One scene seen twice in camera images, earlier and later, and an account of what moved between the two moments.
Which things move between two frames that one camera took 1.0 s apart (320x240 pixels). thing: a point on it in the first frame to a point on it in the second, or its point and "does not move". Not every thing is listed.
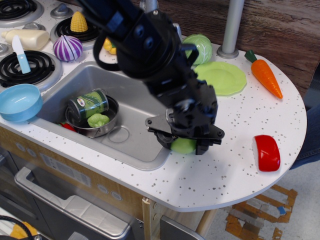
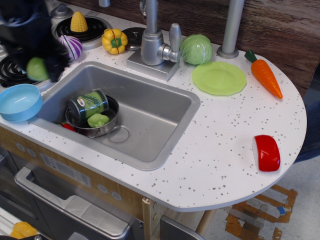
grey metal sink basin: [103, 112] does not move
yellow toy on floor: [18, 232] does not move
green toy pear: [183, 145] to [36, 69]
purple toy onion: [67, 48] does not move
